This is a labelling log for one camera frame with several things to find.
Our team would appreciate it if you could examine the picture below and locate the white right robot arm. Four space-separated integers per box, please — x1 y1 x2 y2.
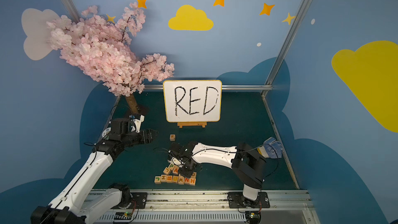
168 142 266 202

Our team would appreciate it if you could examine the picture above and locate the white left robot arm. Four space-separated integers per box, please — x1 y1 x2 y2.
30 116 158 224

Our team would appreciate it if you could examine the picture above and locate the wooden letter block A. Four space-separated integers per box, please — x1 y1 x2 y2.
173 167 179 175

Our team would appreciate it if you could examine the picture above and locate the wooden letter block P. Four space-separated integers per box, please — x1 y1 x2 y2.
168 164 176 170

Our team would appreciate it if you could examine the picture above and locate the wooden letter block H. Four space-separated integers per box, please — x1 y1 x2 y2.
189 178 197 186

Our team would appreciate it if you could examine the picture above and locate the wooden letter block J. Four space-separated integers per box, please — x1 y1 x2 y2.
154 176 161 184

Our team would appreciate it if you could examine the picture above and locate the wooden easel stand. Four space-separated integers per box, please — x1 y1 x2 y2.
177 122 207 129

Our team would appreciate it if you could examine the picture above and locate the yellow framed whiteboard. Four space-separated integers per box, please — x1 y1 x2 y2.
163 80 222 122

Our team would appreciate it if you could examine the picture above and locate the pink cherry blossom tree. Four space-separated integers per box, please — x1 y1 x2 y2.
46 0 175 115

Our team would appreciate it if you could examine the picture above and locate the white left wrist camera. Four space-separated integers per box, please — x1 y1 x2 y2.
130 115 145 133

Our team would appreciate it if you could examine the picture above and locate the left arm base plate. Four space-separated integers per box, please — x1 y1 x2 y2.
118 192 148 210

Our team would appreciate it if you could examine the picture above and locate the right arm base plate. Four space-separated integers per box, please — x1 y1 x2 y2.
227 192 270 209

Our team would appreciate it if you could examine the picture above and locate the aluminium mounting rail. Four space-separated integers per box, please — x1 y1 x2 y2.
83 190 320 224

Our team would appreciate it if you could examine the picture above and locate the aluminium frame post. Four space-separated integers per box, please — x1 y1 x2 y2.
261 0 313 99

